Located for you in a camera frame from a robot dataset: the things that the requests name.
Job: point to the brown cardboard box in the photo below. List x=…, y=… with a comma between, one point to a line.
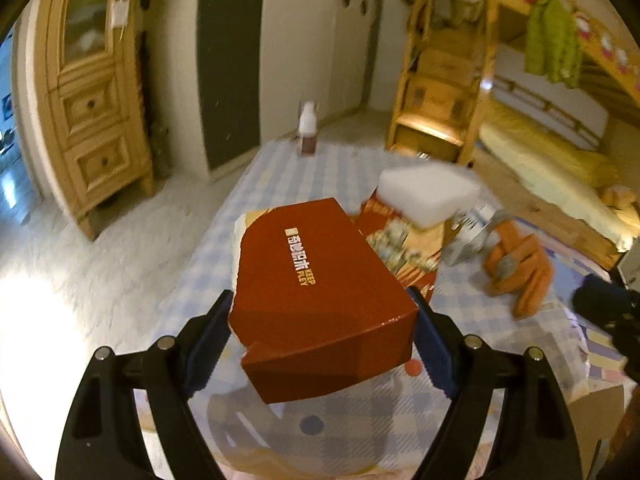
x=595, y=425

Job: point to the red printed packaging sheet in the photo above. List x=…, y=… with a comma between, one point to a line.
x=405, y=255

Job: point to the grey garment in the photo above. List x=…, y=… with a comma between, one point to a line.
x=457, y=2

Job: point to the white paper tag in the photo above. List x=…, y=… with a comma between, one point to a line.
x=121, y=14

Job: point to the wooden stair drawer unit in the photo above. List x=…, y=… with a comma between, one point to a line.
x=435, y=90

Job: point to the red cardboard box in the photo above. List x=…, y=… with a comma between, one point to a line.
x=320, y=300

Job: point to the yellow bedding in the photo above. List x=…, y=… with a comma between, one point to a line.
x=560, y=170

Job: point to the wooden bunk bed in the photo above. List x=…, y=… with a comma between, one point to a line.
x=590, y=110

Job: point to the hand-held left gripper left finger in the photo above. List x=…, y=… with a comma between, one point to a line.
x=207, y=352

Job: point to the white foam block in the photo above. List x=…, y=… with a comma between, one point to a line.
x=430, y=195

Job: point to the green puffer jacket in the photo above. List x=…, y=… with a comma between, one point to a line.
x=550, y=40

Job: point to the tan plush toy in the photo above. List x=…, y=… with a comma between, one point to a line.
x=616, y=196

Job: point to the white capped brown bottle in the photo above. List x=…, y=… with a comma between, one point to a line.
x=307, y=130

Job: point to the tall wooden cabinet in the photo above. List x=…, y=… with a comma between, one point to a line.
x=85, y=100

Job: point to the silver foil package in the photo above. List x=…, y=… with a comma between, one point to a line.
x=472, y=240

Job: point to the white wardrobe with round holes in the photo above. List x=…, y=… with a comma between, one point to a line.
x=310, y=50

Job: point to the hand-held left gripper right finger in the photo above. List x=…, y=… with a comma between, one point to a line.
x=437, y=355

